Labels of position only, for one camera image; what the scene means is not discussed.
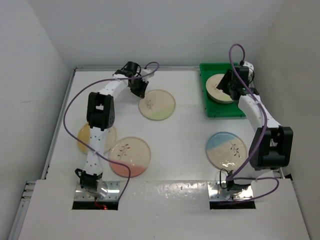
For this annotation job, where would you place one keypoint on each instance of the blue cream plate right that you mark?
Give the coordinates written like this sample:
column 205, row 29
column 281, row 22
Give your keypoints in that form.
column 226, row 150

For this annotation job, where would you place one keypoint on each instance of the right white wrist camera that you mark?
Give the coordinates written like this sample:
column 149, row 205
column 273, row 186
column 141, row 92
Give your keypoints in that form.
column 247, row 64

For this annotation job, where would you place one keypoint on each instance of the green plastic bin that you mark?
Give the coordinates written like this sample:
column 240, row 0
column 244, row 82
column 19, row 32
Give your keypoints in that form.
column 214, row 109

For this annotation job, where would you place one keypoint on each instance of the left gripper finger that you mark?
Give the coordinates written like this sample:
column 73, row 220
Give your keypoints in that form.
column 143, row 88
column 137, row 92

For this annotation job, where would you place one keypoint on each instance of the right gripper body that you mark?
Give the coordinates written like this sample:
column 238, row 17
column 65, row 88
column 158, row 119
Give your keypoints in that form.
column 232, row 85

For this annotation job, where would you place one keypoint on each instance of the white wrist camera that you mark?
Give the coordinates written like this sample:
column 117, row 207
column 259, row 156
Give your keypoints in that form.
column 147, row 73
column 247, row 64

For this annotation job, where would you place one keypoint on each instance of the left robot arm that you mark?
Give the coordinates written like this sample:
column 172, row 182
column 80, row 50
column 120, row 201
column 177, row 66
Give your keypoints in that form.
column 100, row 117

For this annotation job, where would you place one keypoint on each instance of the green cream plate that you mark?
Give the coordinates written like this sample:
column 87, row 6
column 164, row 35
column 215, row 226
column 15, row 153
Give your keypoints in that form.
column 214, row 93
column 157, row 105

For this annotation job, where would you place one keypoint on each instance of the metal base plate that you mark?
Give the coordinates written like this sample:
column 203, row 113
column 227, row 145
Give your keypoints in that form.
column 220, row 191
column 104, row 191

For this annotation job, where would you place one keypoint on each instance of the pink cream plate front left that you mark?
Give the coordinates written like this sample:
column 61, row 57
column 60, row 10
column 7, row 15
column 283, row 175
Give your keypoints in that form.
column 133, row 152

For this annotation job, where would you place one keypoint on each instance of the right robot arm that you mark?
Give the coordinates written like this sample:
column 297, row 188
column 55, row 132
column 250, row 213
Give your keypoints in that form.
column 271, row 146

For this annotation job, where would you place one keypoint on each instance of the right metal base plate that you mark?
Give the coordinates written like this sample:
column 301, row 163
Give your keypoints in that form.
column 220, row 191

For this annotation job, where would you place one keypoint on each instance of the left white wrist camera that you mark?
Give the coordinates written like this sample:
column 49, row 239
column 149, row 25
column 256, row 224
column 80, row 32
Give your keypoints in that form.
column 147, row 73

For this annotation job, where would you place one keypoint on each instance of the yellow cream plate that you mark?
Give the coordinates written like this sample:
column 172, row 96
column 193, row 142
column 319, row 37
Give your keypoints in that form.
column 84, row 135

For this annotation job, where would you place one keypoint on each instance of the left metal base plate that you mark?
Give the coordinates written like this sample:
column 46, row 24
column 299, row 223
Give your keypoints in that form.
column 104, row 191

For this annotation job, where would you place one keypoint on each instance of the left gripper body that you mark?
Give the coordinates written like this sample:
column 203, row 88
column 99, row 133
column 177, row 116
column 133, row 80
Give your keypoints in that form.
column 134, row 82

